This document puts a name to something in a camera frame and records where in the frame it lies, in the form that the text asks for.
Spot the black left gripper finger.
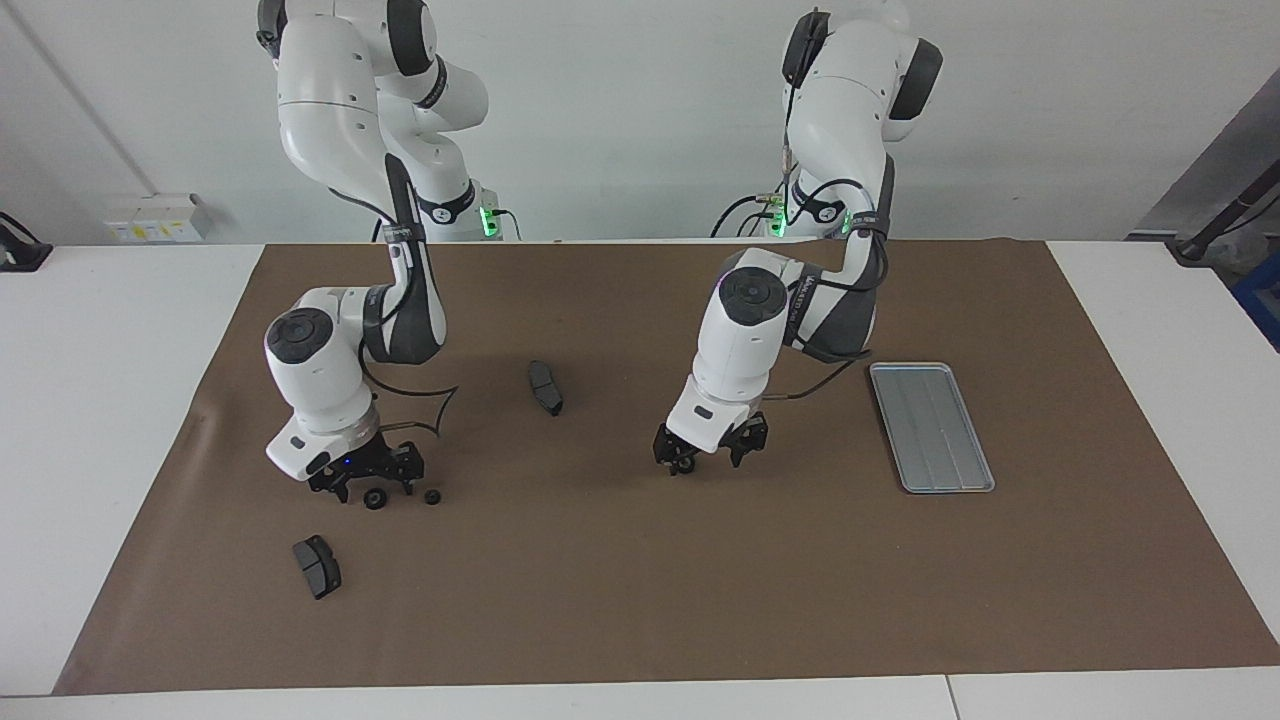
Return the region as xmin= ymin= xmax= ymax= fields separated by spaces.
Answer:
xmin=653 ymin=423 xmax=698 ymax=477
xmin=727 ymin=415 xmax=770 ymax=469

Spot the silver metal tray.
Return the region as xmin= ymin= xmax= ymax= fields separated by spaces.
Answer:
xmin=868 ymin=362 xmax=997 ymax=495

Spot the short dark brake pad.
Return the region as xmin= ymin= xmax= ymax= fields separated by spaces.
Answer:
xmin=292 ymin=535 xmax=343 ymax=601

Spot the brown paper mat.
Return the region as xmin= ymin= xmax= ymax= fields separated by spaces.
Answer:
xmin=52 ymin=238 xmax=1280 ymax=696

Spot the long dark brake pad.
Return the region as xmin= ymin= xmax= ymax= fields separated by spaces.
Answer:
xmin=527 ymin=360 xmax=565 ymax=418

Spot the black table clamp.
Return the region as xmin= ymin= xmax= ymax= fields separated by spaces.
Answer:
xmin=0 ymin=212 xmax=53 ymax=273

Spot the black stand pole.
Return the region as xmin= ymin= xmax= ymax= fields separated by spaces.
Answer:
xmin=1168 ymin=160 xmax=1280 ymax=267

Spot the blue crate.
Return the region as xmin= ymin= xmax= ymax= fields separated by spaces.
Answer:
xmin=1232 ymin=250 xmax=1280 ymax=351

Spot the grey partition panel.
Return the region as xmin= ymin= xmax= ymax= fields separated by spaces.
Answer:
xmin=1140 ymin=70 xmax=1280 ymax=241

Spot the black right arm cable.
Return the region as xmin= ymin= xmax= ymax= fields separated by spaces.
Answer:
xmin=358 ymin=355 xmax=461 ymax=438

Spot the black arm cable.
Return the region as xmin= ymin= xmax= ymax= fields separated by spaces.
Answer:
xmin=358 ymin=355 xmax=461 ymax=438
xmin=765 ymin=10 xmax=896 ymax=403

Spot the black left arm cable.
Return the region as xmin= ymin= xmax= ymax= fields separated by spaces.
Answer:
xmin=765 ymin=10 xmax=896 ymax=403

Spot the black base cable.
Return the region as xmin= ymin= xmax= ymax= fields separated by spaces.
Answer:
xmin=710 ymin=195 xmax=776 ymax=239

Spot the white wall socket box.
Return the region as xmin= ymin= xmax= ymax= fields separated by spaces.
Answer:
xmin=103 ymin=193 xmax=213 ymax=244

